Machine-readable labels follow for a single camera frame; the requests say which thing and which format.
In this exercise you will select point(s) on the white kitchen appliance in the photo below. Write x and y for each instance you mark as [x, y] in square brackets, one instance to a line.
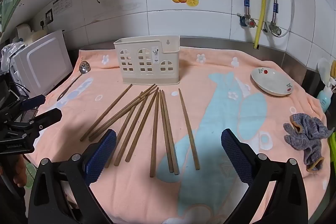
[24, 31]

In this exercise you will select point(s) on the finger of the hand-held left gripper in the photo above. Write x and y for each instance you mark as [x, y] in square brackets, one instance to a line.
[47, 117]
[32, 103]

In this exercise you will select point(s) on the grey knitted cloth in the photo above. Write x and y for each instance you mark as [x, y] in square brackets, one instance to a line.
[307, 134]

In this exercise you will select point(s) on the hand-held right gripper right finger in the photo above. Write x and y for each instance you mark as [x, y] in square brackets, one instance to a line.
[233, 153]

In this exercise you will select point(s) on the metal water valve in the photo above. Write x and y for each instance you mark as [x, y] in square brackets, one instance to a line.
[274, 29]

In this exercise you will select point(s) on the printed wall label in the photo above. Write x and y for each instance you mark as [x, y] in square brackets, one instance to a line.
[62, 2]

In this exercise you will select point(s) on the pink printed towel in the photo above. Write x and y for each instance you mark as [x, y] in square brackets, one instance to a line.
[210, 108]

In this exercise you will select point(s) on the teal plastic bottle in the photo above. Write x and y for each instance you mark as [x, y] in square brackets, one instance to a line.
[324, 100]

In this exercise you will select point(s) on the brown wooden chopstick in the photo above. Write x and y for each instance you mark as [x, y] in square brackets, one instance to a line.
[141, 125]
[155, 134]
[170, 134]
[123, 110]
[165, 132]
[188, 129]
[105, 113]
[131, 116]
[126, 112]
[131, 132]

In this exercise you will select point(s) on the white wall socket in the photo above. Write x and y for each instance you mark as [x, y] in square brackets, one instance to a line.
[42, 24]

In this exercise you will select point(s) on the white floral bowl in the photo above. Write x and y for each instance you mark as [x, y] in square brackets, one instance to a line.
[273, 85]

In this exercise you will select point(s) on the metal skimmer spoon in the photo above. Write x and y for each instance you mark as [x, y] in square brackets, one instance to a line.
[84, 67]

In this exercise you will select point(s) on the person's left hand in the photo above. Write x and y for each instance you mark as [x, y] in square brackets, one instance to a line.
[19, 171]

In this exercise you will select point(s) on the white microwave oven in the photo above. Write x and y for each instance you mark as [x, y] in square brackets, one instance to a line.
[44, 61]

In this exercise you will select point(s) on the cream plastic container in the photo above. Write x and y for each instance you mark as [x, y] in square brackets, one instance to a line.
[40, 35]

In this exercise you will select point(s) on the green plastic object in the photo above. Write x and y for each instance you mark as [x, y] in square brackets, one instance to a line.
[332, 144]

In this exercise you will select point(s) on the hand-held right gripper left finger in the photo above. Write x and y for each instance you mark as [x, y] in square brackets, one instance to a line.
[105, 153]

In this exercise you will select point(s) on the cream plastic utensil holder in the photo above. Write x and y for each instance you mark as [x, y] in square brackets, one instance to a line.
[155, 78]

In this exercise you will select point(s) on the black wall socket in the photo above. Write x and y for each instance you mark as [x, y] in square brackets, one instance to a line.
[49, 16]

